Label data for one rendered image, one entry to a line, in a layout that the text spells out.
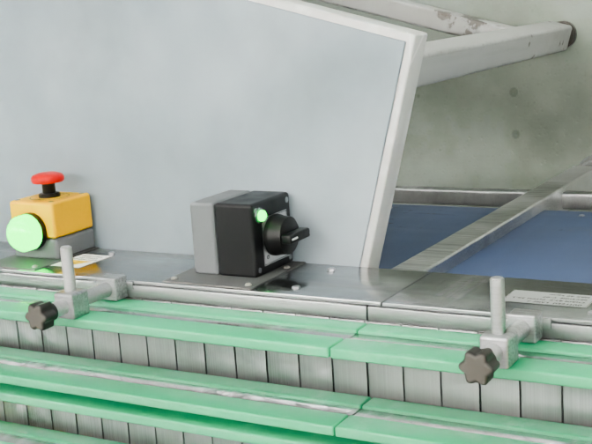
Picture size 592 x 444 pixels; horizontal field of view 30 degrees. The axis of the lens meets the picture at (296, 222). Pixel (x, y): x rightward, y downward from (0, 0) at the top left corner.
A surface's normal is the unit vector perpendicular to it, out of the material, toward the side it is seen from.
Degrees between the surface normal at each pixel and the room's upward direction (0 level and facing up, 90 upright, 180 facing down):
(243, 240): 0
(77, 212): 90
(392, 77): 0
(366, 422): 90
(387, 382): 0
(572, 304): 90
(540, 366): 90
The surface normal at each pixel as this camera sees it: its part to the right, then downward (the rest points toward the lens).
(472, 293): -0.07, -0.98
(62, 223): 0.87, 0.04
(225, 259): -0.50, 0.21
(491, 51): 0.85, 0.30
